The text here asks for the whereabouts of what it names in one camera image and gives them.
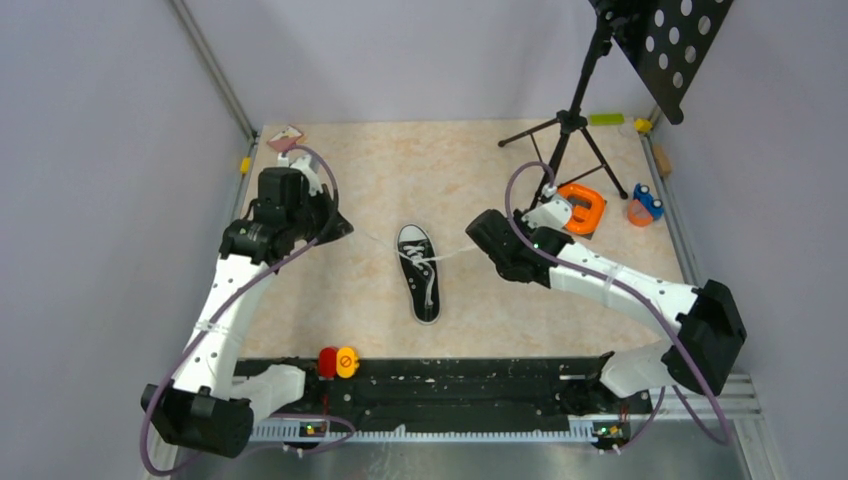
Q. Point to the orange ring toy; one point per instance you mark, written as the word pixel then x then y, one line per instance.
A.
pixel 588 208

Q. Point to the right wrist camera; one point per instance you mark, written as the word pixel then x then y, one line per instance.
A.
pixel 553 212

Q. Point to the wooden block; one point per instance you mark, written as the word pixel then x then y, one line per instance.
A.
pixel 663 163

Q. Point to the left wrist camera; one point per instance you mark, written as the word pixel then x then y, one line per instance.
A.
pixel 295 162

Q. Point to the red yellow emergency button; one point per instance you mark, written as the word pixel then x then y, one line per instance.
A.
pixel 338 362

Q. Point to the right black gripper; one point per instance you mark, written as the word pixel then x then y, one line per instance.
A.
pixel 517 219

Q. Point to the white shoelace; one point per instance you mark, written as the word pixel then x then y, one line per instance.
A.
pixel 424 262

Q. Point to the black white canvas sneaker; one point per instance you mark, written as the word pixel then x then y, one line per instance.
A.
pixel 418 278

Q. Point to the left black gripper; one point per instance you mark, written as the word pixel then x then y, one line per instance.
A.
pixel 336 225

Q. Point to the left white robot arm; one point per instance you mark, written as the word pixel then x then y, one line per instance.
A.
pixel 198 405

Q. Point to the yellow corner block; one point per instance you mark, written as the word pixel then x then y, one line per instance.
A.
pixel 643 125

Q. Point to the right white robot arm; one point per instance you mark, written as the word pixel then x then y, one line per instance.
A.
pixel 700 328

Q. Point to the white cable duct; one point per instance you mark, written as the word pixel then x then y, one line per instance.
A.
pixel 294 431

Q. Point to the pink red box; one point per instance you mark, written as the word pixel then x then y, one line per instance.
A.
pixel 285 138

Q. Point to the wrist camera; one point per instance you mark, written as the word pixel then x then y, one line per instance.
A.
pixel 553 212
pixel 295 162

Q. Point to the green block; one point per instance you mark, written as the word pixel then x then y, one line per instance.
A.
pixel 606 119

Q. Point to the blue orange toy car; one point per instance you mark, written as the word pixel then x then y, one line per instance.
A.
pixel 644 209

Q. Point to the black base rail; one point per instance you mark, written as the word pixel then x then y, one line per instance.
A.
pixel 471 395

